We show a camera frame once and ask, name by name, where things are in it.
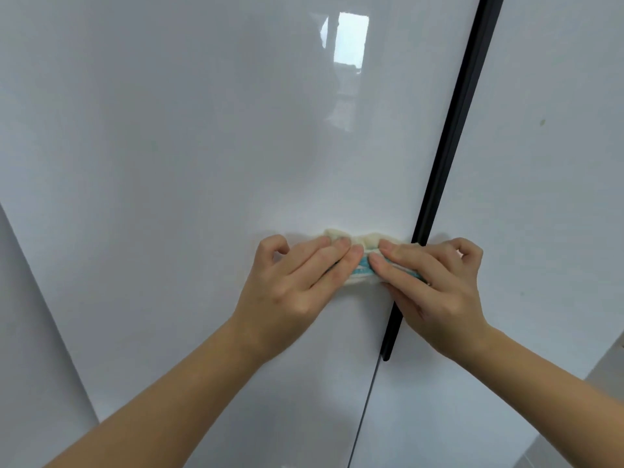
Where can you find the person's left hand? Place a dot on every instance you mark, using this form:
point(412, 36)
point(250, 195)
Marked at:
point(283, 302)

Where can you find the person's right hand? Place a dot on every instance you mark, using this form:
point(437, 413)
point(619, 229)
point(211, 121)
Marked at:
point(439, 307)

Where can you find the beige cloth with teal edge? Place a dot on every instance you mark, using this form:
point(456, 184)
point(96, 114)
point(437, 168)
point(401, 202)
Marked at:
point(363, 241)

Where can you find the person's right forearm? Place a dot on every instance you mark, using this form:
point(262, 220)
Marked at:
point(551, 404)

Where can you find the person's left forearm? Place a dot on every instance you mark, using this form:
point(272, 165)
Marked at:
point(170, 409)

